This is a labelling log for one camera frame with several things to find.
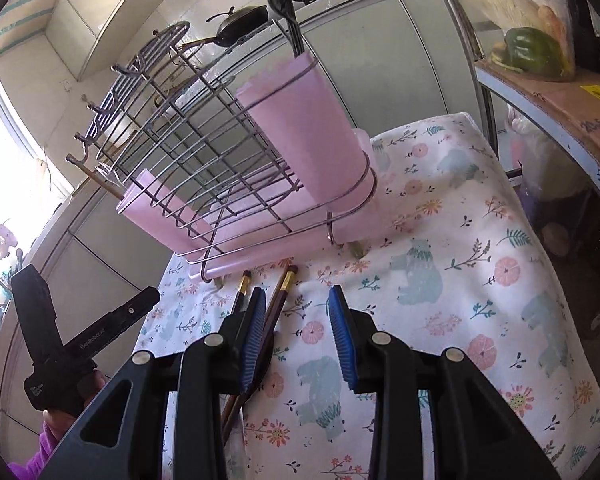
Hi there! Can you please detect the gold-banded brown chopstick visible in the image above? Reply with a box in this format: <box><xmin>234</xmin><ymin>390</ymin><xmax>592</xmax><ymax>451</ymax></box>
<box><xmin>220</xmin><ymin>263</ymin><xmax>300</xmax><ymax>441</ymax></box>

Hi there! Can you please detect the purple sleeve forearm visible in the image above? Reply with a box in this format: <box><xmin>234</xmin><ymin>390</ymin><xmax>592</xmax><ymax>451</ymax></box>
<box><xmin>7</xmin><ymin>413</ymin><xmax>74</xmax><ymax>480</ymax></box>

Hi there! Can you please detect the person's left hand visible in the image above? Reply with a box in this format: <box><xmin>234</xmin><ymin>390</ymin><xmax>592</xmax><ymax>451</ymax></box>
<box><xmin>43</xmin><ymin>370</ymin><xmax>107</xmax><ymax>441</ymax></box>

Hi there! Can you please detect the gold-banded dark chopstick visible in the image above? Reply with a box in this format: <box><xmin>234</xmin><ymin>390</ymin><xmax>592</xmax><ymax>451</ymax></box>
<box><xmin>230</xmin><ymin>270</ymin><xmax>251</xmax><ymax>314</ymax></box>

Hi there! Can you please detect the floral bear pattern cloth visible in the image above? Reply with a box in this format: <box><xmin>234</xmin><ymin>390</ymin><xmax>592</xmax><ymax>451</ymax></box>
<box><xmin>130</xmin><ymin>112</ymin><xmax>600</xmax><ymax>480</ymax></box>

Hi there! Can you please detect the pink left utensil cup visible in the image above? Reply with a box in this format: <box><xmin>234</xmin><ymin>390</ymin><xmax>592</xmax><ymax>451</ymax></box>
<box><xmin>116</xmin><ymin>169</ymin><xmax>212</xmax><ymax>262</ymax></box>

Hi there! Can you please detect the pink utensil cup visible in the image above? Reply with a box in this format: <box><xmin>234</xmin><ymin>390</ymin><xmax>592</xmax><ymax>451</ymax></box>
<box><xmin>116</xmin><ymin>169</ymin><xmax>212</xmax><ymax>262</ymax></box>
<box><xmin>236</xmin><ymin>52</ymin><xmax>373</xmax><ymax>214</ymax></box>

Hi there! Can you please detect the pink drip tray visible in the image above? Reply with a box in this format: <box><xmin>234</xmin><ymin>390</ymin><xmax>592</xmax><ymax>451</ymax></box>
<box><xmin>187</xmin><ymin>128</ymin><xmax>401</xmax><ymax>281</ymax></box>

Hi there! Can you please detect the white plastic bag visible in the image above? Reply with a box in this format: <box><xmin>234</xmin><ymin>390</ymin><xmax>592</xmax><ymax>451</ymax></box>
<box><xmin>506</xmin><ymin>107</ymin><xmax>590</xmax><ymax>202</ymax></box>

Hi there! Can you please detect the pink right utensil cup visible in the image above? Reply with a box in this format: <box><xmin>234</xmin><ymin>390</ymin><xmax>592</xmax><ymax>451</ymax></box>
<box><xmin>236</xmin><ymin>52</ymin><xmax>373</xmax><ymax>214</ymax></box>

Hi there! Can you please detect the chrome shelf pole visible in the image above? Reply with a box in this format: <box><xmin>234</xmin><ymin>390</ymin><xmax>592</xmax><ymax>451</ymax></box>
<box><xmin>444</xmin><ymin>0</ymin><xmax>500</xmax><ymax>156</ymax></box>

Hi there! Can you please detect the black frying pan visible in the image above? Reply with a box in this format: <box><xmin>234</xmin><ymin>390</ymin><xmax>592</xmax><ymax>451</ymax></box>
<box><xmin>180</xmin><ymin>6</ymin><xmax>268</xmax><ymax>51</ymax></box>

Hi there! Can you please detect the green bell pepper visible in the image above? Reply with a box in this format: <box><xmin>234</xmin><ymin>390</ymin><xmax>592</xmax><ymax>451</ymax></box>
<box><xmin>505</xmin><ymin>27</ymin><xmax>565</xmax><ymax>78</ymax></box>

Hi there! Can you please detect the clear plastic produce bag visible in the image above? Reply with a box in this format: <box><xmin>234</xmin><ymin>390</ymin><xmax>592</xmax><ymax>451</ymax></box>
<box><xmin>458</xmin><ymin>0</ymin><xmax>576</xmax><ymax>81</ymax></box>

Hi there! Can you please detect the metal wire utensil rack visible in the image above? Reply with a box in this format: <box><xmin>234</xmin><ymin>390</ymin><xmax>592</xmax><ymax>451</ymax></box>
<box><xmin>72</xmin><ymin>21</ymin><xmax>365</xmax><ymax>258</ymax></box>

